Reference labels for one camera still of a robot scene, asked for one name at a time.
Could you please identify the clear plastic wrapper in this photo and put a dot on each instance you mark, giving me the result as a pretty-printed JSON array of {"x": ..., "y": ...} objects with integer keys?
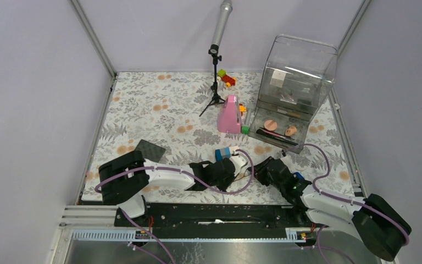
[{"x": 287, "y": 97}]

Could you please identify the black wire hair loop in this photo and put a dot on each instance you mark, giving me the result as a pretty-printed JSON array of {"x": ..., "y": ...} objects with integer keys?
[{"x": 247, "y": 173}]

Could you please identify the pink foam wedge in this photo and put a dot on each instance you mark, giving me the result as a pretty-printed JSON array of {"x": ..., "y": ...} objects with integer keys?
[{"x": 230, "y": 118}]

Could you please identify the white blue brick stack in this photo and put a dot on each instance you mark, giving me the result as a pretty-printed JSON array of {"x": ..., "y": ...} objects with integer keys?
[{"x": 226, "y": 152}]

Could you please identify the dark green lego baseplate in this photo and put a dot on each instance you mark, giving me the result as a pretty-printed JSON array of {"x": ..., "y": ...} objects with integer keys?
[{"x": 150, "y": 150}]

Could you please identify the red yellow lego bricks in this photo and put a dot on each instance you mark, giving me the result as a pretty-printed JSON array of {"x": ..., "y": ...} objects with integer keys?
[{"x": 226, "y": 79}]

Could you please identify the black makeup brush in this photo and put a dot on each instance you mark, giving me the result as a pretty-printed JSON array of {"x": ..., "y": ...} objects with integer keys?
[{"x": 275, "y": 138}]

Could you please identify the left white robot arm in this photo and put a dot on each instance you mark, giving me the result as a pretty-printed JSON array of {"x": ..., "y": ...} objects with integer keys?
[{"x": 123, "y": 180}]

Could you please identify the green lego brick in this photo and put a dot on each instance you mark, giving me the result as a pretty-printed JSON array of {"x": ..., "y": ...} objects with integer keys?
[{"x": 245, "y": 129}]

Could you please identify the blue toy car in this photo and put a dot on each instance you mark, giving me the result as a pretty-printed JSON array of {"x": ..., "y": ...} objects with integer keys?
[{"x": 299, "y": 175}]

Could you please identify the silver microphone on tripod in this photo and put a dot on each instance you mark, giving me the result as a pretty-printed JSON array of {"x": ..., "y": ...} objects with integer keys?
[{"x": 226, "y": 8}]

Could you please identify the clear acrylic makeup organizer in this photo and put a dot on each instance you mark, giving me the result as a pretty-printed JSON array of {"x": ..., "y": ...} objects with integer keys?
[{"x": 311, "y": 71}]

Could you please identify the white cardboard box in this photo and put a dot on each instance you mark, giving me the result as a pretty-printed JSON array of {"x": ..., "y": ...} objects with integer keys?
[{"x": 278, "y": 78}]

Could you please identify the yellow toy piece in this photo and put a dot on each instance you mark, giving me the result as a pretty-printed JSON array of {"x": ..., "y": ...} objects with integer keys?
[{"x": 242, "y": 108}]

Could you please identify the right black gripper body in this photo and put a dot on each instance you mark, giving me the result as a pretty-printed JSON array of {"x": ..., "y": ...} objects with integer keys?
[{"x": 262, "y": 174}]

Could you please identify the beige makeup sponge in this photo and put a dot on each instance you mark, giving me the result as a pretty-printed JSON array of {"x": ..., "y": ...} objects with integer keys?
[{"x": 291, "y": 131}]

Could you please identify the round orange powder puff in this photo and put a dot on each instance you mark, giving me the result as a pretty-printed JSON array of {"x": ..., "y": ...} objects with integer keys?
[{"x": 270, "y": 125}]

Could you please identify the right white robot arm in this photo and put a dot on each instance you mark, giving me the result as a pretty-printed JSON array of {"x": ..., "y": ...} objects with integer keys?
[{"x": 371, "y": 220}]

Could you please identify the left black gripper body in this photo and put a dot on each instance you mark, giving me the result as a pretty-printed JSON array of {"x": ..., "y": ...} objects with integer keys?
[{"x": 222, "y": 185}]

